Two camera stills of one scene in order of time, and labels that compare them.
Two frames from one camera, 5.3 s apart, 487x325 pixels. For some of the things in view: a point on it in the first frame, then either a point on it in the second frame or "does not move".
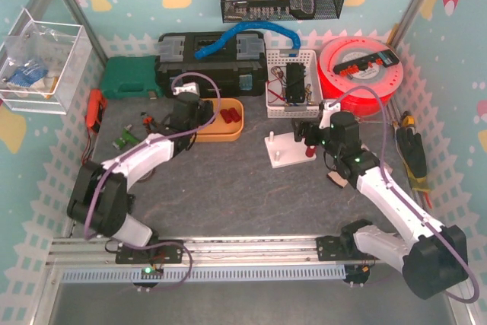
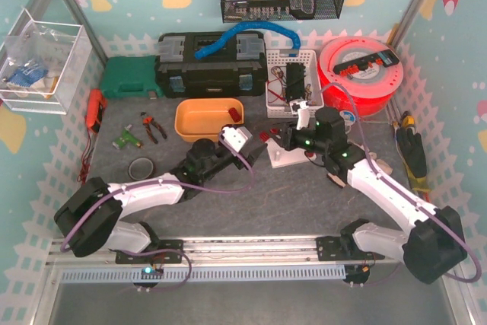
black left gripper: [205, 110] -> [236, 157]
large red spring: [227, 116] -> [264, 135]
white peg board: [284, 151] does not move
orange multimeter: [97, 105] does not move
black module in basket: [295, 82] does not move
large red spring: [235, 115] does not move
